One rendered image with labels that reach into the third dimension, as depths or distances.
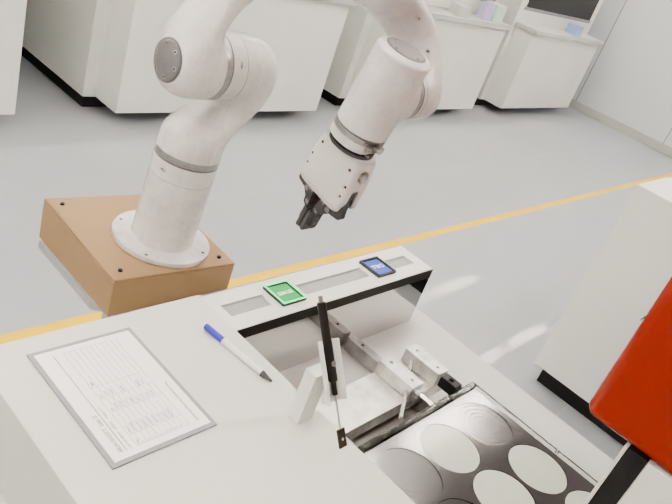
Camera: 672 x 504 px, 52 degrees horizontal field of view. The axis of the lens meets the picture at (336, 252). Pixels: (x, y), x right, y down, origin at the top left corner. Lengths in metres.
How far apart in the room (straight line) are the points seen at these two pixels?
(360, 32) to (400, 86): 4.58
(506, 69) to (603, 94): 2.24
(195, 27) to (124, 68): 2.90
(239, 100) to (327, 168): 0.27
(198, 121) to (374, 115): 0.39
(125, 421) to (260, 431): 0.17
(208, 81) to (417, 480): 0.70
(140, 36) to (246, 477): 3.36
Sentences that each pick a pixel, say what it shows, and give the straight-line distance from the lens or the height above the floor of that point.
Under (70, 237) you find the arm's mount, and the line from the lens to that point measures 1.36.
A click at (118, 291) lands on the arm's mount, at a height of 0.87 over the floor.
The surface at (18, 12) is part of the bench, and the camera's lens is 3.69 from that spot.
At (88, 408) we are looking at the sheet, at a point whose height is 0.97.
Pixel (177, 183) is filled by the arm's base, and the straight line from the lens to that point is 1.27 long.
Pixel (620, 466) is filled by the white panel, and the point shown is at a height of 1.20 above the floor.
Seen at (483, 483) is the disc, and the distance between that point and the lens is 1.13.
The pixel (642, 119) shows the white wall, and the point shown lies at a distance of 9.23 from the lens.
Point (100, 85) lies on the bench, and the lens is 4.26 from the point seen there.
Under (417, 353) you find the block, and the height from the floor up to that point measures 0.91.
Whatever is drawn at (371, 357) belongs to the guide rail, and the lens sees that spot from 1.34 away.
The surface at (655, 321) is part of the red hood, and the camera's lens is 0.71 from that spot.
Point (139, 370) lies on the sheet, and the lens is 0.97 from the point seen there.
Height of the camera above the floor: 1.60
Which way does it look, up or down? 27 degrees down
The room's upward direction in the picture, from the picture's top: 21 degrees clockwise
